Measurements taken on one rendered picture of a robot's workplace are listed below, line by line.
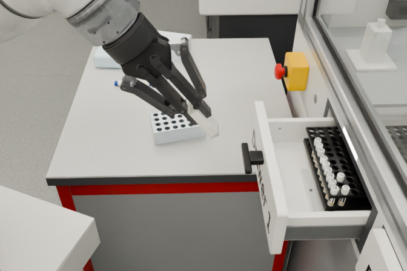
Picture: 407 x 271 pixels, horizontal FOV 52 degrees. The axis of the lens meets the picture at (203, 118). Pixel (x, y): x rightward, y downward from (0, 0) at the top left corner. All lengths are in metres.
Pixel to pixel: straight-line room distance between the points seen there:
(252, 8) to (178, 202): 0.75
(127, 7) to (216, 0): 0.91
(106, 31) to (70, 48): 2.49
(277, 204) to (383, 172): 0.16
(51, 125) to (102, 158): 1.40
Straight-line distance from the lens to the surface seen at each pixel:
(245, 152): 0.76
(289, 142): 0.91
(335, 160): 0.80
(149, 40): 0.59
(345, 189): 0.73
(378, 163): 0.68
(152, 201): 1.02
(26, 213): 0.83
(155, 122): 1.01
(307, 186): 0.81
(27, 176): 2.13
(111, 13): 0.56
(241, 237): 1.14
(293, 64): 1.02
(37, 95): 2.64
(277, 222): 0.67
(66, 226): 0.79
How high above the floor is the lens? 1.43
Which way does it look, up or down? 39 degrees down
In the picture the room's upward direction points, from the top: straight up
